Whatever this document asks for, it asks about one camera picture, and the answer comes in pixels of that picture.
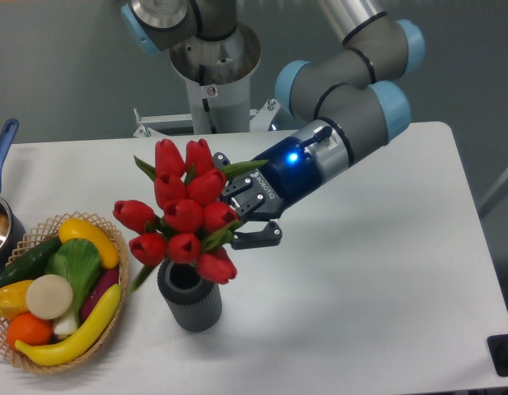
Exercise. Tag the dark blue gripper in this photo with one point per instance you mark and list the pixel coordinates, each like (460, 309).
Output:
(289, 174)

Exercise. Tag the red tulip bouquet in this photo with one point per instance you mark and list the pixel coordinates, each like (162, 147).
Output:
(194, 224)

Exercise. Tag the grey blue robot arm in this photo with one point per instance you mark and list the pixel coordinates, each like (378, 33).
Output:
(350, 105)

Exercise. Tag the dark grey ribbed vase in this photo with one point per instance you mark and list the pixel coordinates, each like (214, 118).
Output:
(194, 302)

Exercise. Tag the purple eggplant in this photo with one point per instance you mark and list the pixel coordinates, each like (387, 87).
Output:
(105, 281)

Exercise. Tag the yellow squash upper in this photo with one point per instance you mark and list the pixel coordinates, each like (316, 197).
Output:
(77, 228)

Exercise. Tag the green leafy bok choy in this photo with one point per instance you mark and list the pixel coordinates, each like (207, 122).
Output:
(78, 261)

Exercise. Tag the woven wicker basket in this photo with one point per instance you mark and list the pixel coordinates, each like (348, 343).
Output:
(39, 234)

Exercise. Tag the long yellow banana squash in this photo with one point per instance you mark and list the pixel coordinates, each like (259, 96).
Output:
(82, 339)

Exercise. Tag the round beige disc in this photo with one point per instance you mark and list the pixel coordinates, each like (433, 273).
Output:
(49, 296)

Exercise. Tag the green cucumber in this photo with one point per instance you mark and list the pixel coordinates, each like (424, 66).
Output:
(31, 264)

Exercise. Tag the orange fruit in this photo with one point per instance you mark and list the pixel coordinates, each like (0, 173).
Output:
(29, 329)

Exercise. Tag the yellow bell pepper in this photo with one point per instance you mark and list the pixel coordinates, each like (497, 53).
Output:
(13, 299)

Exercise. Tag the black device at edge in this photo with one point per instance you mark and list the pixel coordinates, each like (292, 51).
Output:
(498, 347)

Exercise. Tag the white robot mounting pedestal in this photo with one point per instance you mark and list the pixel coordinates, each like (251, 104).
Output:
(217, 76)

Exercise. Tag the blue handled saucepan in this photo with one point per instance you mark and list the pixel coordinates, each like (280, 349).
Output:
(11, 229)

